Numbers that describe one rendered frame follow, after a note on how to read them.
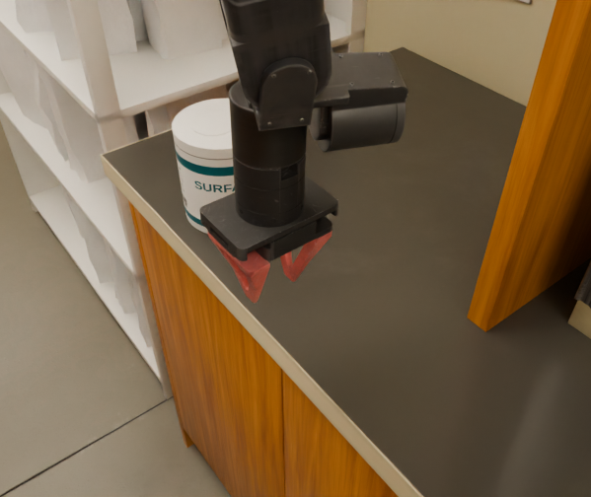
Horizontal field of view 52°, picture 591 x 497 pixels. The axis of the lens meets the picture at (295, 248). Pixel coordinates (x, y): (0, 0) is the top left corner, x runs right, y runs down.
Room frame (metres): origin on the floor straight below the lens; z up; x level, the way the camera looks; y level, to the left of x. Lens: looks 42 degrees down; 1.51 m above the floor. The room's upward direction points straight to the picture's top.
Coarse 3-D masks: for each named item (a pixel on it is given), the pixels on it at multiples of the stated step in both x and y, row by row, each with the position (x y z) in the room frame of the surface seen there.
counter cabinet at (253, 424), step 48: (144, 240) 0.84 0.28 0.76; (192, 288) 0.70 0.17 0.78; (192, 336) 0.73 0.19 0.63; (240, 336) 0.59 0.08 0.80; (192, 384) 0.76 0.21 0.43; (240, 384) 0.60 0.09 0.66; (288, 384) 0.49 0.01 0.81; (192, 432) 0.81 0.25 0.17; (240, 432) 0.61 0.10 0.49; (288, 432) 0.49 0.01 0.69; (336, 432) 0.41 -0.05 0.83; (240, 480) 0.63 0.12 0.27; (288, 480) 0.49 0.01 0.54; (336, 480) 0.40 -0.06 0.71
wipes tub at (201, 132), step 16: (192, 112) 0.73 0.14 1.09; (208, 112) 0.73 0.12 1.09; (224, 112) 0.73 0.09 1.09; (176, 128) 0.69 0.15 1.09; (192, 128) 0.69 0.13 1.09; (208, 128) 0.69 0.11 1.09; (224, 128) 0.69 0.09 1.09; (176, 144) 0.68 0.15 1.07; (192, 144) 0.66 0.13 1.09; (208, 144) 0.66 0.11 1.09; (224, 144) 0.66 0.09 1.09; (192, 160) 0.66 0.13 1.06; (208, 160) 0.65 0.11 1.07; (224, 160) 0.65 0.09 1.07; (192, 176) 0.66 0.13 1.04; (208, 176) 0.65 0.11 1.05; (224, 176) 0.65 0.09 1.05; (192, 192) 0.66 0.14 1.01; (208, 192) 0.65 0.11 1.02; (224, 192) 0.65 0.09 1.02; (192, 208) 0.66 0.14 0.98; (192, 224) 0.67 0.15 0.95
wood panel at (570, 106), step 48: (576, 0) 0.49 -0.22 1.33; (576, 48) 0.48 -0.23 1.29; (576, 96) 0.49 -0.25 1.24; (528, 144) 0.49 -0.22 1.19; (576, 144) 0.51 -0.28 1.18; (528, 192) 0.48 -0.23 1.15; (576, 192) 0.54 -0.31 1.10; (528, 240) 0.49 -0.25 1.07; (576, 240) 0.57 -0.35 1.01; (480, 288) 0.49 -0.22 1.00; (528, 288) 0.52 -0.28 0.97
